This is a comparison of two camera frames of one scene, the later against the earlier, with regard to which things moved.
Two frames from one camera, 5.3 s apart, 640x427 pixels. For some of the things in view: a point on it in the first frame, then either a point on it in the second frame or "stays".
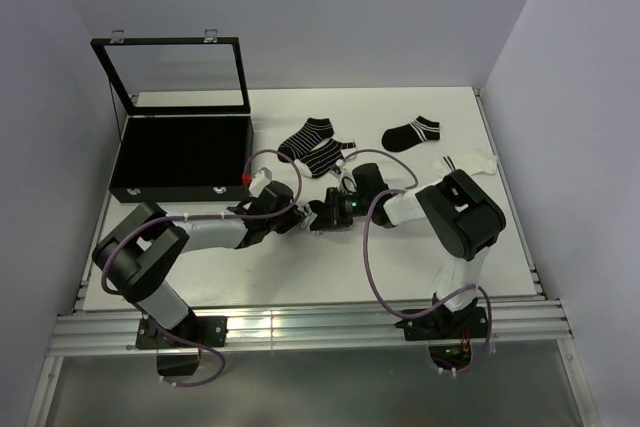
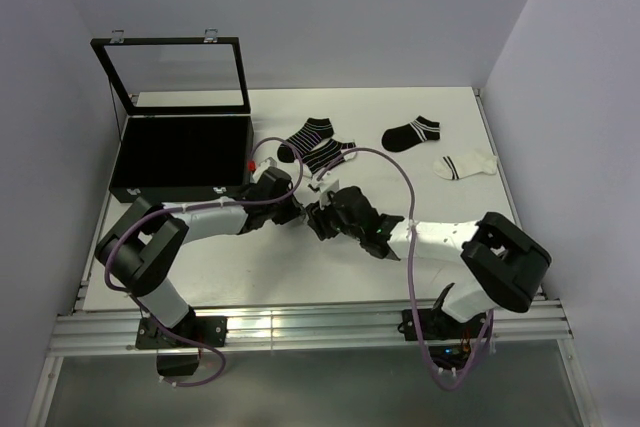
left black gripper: (293, 217) → (293, 211)
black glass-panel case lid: (176, 76) stays
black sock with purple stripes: (315, 131) stays
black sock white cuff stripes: (401, 137) stays
